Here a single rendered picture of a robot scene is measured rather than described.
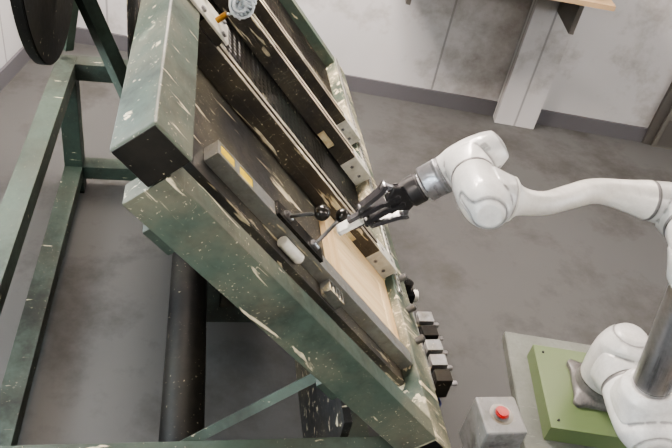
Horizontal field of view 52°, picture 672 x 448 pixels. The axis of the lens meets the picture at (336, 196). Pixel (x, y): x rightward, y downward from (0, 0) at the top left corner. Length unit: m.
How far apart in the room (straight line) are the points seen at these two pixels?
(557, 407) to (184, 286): 1.28
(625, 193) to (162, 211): 1.08
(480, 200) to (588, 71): 3.96
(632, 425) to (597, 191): 0.70
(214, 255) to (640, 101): 4.57
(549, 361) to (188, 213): 1.49
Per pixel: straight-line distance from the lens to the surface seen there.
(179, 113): 1.27
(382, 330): 1.97
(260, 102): 1.86
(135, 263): 3.58
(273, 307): 1.47
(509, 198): 1.47
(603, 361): 2.25
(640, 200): 1.80
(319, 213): 1.57
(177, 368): 2.24
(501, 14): 5.03
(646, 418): 2.11
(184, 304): 2.40
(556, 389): 2.37
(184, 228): 1.31
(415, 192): 1.63
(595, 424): 2.34
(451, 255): 3.93
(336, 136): 2.58
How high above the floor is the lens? 2.50
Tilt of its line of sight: 37 degrees down
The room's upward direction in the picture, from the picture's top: 12 degrees clockwise
